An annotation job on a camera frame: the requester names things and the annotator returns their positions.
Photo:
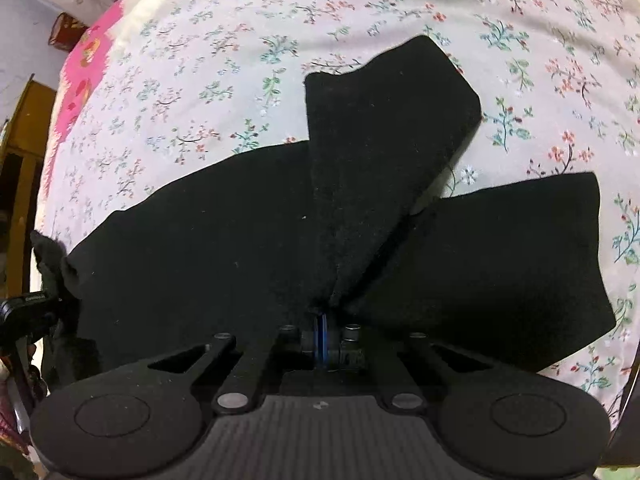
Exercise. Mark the black pants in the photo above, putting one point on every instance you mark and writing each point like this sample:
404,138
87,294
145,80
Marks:
200,240

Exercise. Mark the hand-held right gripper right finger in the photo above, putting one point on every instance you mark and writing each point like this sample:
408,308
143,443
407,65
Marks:
350,352

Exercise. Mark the wooden tv cabinet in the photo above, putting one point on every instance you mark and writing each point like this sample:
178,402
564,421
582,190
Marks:
30,125

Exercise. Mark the floral bed sheet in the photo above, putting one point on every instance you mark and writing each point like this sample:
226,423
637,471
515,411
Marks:
350,10

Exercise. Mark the red bag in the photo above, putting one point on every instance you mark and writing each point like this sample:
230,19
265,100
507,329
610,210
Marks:
65,32

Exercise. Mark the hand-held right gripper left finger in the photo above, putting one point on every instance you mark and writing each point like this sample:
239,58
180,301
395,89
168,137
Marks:
306,347

